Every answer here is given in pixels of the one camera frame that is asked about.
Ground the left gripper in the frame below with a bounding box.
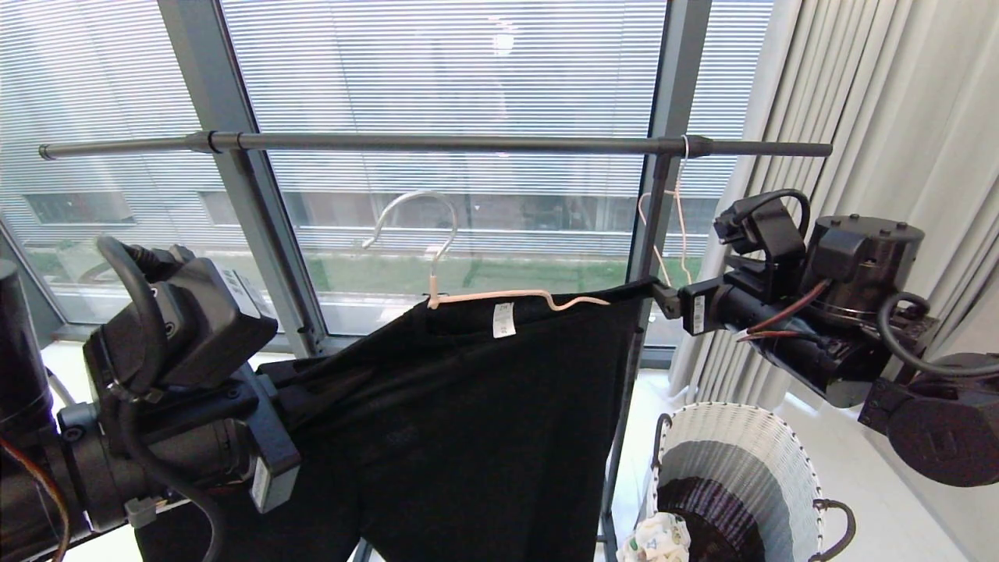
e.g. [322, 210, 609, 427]
[59, 381, 302, 533]

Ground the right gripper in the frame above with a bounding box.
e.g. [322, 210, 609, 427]
[676, 281, 775, 339]

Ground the black garment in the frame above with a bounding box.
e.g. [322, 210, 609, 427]
[134, 277, 656, 562]

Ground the pink clothes hanger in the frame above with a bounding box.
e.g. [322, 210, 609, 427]
[361, 190, 611, 313]
[636, 160, 697, 290]

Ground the white laundry basket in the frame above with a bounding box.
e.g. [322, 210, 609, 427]
[648, 402, 857, 562]

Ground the black clothes rack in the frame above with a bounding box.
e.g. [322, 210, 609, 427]
[39, 133, 832, 562]

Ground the beige curtain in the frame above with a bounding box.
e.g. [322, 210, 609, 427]
[670, 0, 999, 422]

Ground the cream printed garment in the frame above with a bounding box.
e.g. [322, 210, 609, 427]
[617, 513, 693, 562]

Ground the window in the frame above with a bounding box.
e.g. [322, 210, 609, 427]
[0, 0, 773, 368]

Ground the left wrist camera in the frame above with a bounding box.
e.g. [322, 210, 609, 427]
[82, 248, 279, 407]

